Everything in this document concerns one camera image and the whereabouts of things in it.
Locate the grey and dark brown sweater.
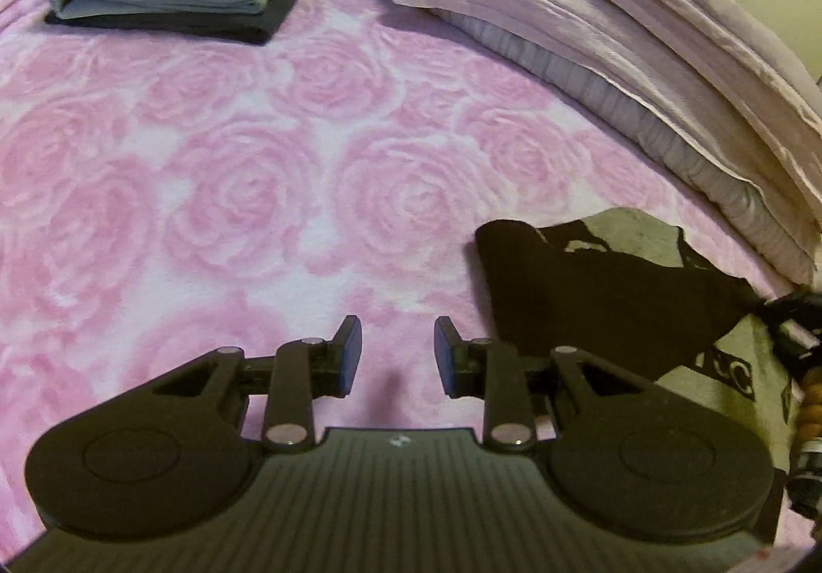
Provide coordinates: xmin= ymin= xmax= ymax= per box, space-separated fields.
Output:
xmin=474 ymin=207 xmax=811 ymax=548

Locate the pink rose blanket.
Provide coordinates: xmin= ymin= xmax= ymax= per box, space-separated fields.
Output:
xmin=0 ymin=0 xmax=822 ymax=551

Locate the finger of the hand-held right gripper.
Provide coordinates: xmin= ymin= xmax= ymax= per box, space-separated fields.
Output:
xmin=748 ymin=288 xmax=822 ymax=356

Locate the wooden bead bracelet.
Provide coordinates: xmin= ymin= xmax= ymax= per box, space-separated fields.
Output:
xmin=801 ymin=369 xmax=822 ymax=441

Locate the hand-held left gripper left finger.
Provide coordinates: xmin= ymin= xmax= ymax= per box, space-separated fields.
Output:
xmin=103 ymin=315 xmax=365 ymax=454

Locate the pink folded quilt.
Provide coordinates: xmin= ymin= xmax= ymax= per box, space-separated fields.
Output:
xmin=313 ymin=0 xmax=818 ymax=287

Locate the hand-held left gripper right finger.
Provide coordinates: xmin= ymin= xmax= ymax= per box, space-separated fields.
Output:
xmin=434 ymin=316 xmax=697 ymax=454

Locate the pale pink quilt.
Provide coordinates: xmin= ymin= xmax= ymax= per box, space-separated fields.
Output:
xmin=391 ymin=0 xmax=822 ymax=215

